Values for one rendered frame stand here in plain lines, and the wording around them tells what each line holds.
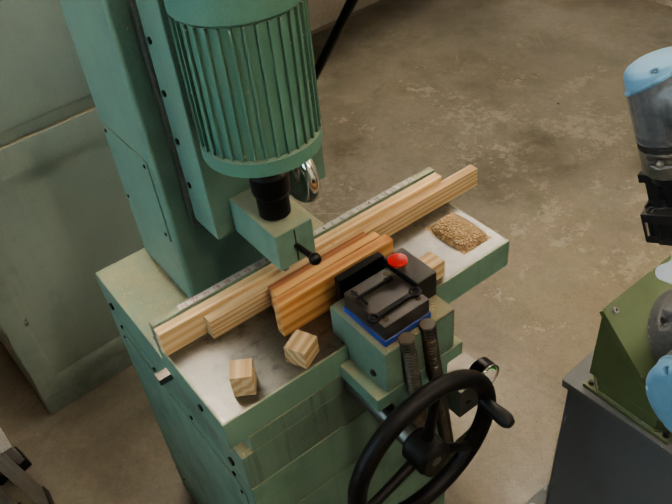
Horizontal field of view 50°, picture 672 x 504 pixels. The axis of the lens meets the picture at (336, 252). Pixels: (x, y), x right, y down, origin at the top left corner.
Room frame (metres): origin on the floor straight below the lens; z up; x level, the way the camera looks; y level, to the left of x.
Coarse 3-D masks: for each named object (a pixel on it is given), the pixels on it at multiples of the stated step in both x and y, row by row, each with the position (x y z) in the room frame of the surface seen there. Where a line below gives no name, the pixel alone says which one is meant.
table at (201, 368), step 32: (416, 224) 1.03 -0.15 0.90; (480, 224) 1.01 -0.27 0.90; (416, 256) 0.95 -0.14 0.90; (448, 256) 0.94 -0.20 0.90; (480, 256) 0.93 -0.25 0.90; (448, 288) 0.88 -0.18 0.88; (256, 320) 0.84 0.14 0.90; (320, 320) 0.82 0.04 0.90; (160, 352) 0.80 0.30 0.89; (192, 352) 0.78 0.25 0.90; (224, 352) 0.78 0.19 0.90; (256, 352) 0.77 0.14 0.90; (320, 352) 0.75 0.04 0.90; (448, 352) 0.75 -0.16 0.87; (192, 384) 0.72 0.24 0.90; (224, 384) 0.71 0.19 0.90; (256, 384) 0.70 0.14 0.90; (288, 384) 0.70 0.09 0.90; (320, 384) 0.73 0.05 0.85; (352, 384) 0.72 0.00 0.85; (224, 416) 0.65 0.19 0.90; (256, 416) 0.66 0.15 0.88
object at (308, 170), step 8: (312, 160) 1.05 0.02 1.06; (296, 168) 1.06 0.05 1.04; (304, 168) 1.03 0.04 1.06; (312, 168) 1.03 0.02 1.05; (296, 176) 1.05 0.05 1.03; (304, 176) 1.03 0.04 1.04; (312, 176) 1.03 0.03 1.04; (296, 184) 1.06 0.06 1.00; (304, 184) 1.04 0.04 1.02; (312, 184) 1.02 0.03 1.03; (320, 184) 1.03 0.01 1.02; (296, 192) 1.07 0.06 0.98; (304, 192) 1.04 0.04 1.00; (312, 192) 1.02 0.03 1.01; (304, 200) 1.04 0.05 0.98; (312, 200) 1.03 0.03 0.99
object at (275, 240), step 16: (240, 208) 0.92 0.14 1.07; (256, 208) 0.92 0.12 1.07; (240, 224) 0.93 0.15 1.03; (256, 224) 0.88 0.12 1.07; (272, 224) 0.87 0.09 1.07; (288, 224) 0.87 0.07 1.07; (304, 224) 0.87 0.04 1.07; (256, 240) 0.89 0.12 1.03; (272, 240) 0.85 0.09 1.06; (288, 240) 0.85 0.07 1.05; (304, 240) 0.87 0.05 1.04; (272, 256) 0.85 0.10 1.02; (288, 256) 0.85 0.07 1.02; (304, 256) 0.86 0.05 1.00
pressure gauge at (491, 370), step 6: (480, 360) 0.87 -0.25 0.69; (486, 360) 0.87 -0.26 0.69; (474, 366) 0.86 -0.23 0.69; (480, 366) 0.86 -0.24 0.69; (486, 366) 0.85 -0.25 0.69; (492, 366) 0.85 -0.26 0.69; (498, 366) 0.86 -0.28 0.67; (486, 372) 0.85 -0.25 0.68; (492, 372) 0.86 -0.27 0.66; (498, 372) 0.86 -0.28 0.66; (492, 378) 0.86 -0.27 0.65
